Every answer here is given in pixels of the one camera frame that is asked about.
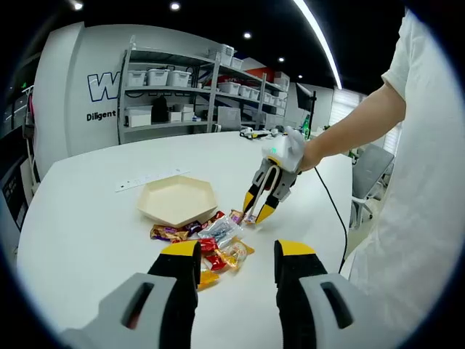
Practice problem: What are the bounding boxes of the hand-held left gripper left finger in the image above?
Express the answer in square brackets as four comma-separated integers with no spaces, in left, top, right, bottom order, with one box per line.
[60,239,203,349]

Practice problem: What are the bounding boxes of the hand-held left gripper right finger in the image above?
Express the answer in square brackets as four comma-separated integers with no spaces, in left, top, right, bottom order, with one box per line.
[273,238,400,349]

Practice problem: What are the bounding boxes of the white food tongs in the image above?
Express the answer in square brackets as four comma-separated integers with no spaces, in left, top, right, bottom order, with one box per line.
[243,163,281,216]

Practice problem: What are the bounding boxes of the brown food packet purple label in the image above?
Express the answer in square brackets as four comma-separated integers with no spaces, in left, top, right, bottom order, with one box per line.
[228,208,258,226]

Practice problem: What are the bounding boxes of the brown food packet red label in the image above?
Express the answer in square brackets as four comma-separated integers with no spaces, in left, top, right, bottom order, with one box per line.
[201,209,227,230]

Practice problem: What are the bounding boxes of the clear food packet grey contents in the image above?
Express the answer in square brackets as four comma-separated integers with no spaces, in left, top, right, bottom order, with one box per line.
[198,214,245,244]

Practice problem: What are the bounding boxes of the yellow clear food packet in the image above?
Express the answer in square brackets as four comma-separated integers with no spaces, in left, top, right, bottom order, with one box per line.
[197,268,222,292]
[217,235,256,274]

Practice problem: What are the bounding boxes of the dark purple food packet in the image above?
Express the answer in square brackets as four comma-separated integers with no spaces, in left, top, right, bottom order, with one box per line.
[183,220,205,236]

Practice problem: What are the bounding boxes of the beige hexagonal container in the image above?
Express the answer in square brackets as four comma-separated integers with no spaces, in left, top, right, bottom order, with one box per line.
[137,174,218,229]

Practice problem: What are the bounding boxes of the small red food packet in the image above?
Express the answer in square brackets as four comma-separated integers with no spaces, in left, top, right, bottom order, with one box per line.
[201,253,229,273]

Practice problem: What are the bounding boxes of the gold purple food packet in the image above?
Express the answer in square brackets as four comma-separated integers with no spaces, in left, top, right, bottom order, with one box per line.
[150,223,190,244]

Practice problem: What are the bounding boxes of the white yellow device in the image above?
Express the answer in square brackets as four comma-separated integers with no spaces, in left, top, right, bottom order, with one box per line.
[238,127,288,140]

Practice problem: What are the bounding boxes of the black monitor on stand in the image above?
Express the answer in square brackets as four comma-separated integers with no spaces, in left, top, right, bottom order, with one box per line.
[294,82,318,113]

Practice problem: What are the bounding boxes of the grey panel board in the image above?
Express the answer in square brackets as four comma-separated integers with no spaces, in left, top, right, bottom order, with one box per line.
[217,106,243,132]

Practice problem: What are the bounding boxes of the white window blinds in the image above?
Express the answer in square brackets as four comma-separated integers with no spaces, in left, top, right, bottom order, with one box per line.
[332,89,368,127]

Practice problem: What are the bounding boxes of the grey office chair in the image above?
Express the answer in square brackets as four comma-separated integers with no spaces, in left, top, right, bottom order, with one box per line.
[350,143,395,230]

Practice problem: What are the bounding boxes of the grey metal shelf rack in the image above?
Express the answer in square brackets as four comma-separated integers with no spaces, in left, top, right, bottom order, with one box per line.
[116,34,291,145]

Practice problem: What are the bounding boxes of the white flat strip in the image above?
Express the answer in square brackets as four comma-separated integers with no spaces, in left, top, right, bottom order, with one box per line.
[115,168,191,193]

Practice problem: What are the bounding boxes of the black bag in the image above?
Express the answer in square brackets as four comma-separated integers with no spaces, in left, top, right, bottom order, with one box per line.
[150,96,169,124]

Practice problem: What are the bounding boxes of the long ceiling light strip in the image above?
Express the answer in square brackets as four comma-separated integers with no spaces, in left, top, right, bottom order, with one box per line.
[292,0,344,90]

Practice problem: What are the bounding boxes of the person in white shirt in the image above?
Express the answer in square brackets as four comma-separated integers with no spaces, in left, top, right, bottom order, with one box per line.
[347,9,461,328]

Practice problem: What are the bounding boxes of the large white box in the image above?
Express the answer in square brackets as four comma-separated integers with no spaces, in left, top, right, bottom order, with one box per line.
[124,105,153,128]

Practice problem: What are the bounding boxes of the row of white storage bins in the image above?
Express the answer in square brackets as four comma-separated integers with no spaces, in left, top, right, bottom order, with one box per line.
[126,43,291,108]

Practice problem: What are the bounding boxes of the black equipment cabinet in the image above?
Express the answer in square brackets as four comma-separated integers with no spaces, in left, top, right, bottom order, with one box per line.
[0,125,37,230]

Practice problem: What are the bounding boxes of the round ceiling spotlights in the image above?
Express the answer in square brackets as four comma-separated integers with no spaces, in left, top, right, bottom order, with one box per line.
[72,1,304,81]

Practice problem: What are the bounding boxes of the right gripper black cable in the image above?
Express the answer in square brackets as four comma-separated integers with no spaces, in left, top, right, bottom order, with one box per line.
[312,165,348,274]

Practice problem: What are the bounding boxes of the rack with red cables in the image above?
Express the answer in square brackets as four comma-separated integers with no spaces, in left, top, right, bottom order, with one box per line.
[22,85,39,139]

